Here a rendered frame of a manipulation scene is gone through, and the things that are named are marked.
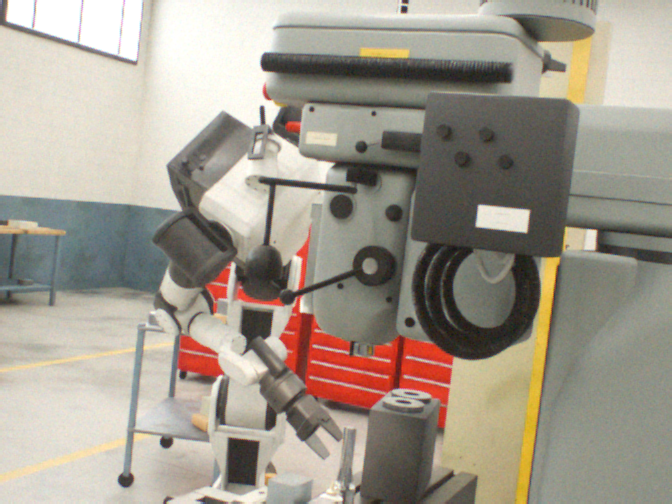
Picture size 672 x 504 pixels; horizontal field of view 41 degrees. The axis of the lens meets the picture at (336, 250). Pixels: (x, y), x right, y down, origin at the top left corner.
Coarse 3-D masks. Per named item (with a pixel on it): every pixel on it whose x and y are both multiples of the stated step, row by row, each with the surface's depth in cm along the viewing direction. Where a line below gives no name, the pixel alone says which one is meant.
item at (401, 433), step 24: (384, 408) 190; (408, 408) 188; (432, 408) 196; (384, 432) 187; (408, 432) 186; (432, 432) 199; (384, 456) 188; (408, 456) 186; (432, 456) 204; (384, 480) 188; (408, 480) 186
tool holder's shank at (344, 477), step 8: (344, 432) 169; (352, 432) 168; (344, 440) 168; (352, 440) 168; (344, 448) 168; (352, 448) 168; (344, 456) 168; (352, 456) 169; (344, 464) 168; (344, 472) 168; (344, 480) 168
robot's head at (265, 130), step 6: (258, 126) 193; (264, 126) 193; (252, 132) 193; (258, 132) 193; (264, 132) 192; (270, 132) 194; (252, 138) 192; (264, 138) 191; (276, 138) 194; (252, 144) 191; (264, 144) 190; (252, 150) 191; (264, 150) 190; (252, 156) 189; (258, 156) 189; (264, 156) 189
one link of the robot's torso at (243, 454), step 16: (208, 432) 235; (224, 432) 234; (240, 432) 236; (256, 432) 238; (272, 432) 240; (224, 448) 234; (240, 448) 238; (256, 448) 237; (272, 448) 233; (224, 464) 235; (240, 464) 241; (256, 464) 240; (224, 480) 237; (240, 480) 244; (256, 480) 236
